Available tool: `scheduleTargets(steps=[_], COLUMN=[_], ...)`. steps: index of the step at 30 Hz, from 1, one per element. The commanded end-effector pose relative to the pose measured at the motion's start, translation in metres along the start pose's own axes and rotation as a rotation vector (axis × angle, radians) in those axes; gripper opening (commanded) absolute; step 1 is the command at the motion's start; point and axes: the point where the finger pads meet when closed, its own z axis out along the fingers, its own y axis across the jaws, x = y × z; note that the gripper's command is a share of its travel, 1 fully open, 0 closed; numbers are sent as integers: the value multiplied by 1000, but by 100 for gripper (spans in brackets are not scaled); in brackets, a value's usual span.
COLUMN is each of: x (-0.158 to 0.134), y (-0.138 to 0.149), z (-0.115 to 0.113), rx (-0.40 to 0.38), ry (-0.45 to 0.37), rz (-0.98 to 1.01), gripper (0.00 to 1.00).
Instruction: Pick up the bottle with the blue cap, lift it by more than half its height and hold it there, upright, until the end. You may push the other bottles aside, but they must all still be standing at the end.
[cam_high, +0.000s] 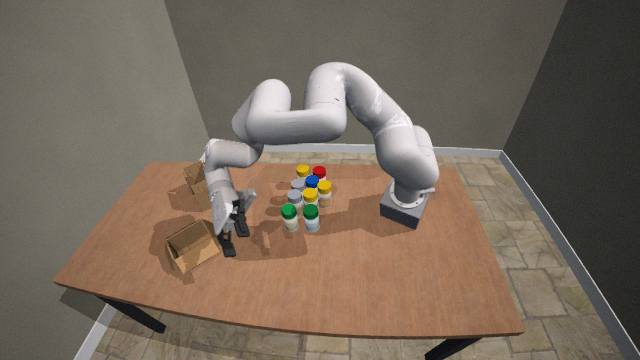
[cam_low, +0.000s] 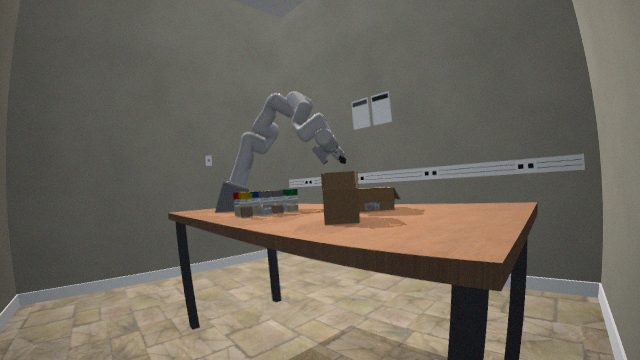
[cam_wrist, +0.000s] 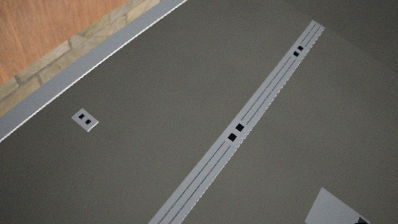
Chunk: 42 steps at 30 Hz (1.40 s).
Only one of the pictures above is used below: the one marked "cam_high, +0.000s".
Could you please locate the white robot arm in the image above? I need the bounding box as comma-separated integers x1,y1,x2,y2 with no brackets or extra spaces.
203,62,439,213

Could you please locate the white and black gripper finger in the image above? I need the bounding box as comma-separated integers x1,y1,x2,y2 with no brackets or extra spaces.
229,199,250,237
217,229,236,257

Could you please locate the white bottle with blue cap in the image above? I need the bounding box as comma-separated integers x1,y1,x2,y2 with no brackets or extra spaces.
305,175,319,199

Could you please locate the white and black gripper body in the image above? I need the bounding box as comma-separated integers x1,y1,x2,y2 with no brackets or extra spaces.
209,187,239,235

